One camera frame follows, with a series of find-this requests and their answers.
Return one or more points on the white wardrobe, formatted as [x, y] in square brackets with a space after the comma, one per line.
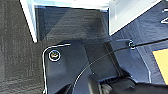
[66, 2]

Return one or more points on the grey robot torso limb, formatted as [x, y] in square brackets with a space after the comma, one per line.
[96, 87]

